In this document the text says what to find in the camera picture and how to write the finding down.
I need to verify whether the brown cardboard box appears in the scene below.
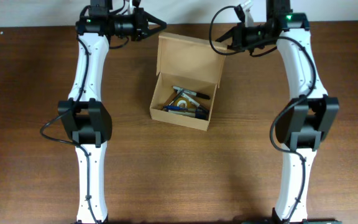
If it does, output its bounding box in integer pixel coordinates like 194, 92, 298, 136
150, 32, 225, 131

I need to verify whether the black sharpie marker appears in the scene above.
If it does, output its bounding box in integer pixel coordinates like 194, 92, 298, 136
172, 86, 211, 100

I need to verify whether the black whiteboard marker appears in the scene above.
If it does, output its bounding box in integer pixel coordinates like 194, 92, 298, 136
181, 93, 209, 113

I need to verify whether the yellow tape roll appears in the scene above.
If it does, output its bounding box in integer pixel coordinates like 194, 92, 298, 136
173, 97, 197, 108

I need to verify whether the blue whiteboard marker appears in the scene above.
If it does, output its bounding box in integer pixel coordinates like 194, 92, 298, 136
168, 110, 207, 119

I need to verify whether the black gel pen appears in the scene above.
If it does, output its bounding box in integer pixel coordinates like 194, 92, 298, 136
168, 89, 184, 106

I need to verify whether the blue gel pen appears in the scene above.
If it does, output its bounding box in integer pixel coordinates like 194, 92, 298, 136
163, 105, 203, 113

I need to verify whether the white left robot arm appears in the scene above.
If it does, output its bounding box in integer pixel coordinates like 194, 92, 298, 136
58, 1, 167, 223

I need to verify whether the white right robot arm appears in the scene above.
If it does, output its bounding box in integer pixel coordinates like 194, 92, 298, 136
217, 1, 339, 223

